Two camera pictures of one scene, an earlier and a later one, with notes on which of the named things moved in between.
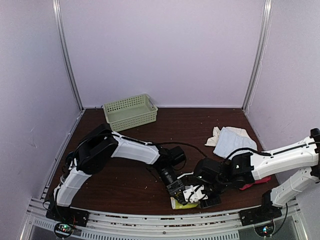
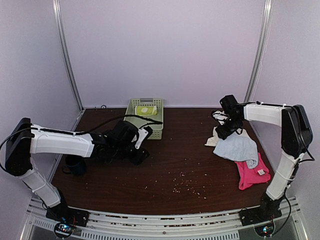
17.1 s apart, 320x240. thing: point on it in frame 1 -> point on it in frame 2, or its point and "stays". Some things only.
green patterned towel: x=176 y=204 -> x=146 y=110
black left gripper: x=174 y=191 -> x=137 y=159
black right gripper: x=203 y=205 -> x=223 y=133
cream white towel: x=216 y=133 stays
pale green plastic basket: x=131 y=112 -> x=152 y=108
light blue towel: x=229 y=141 stays
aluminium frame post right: x=263 y=40 stays
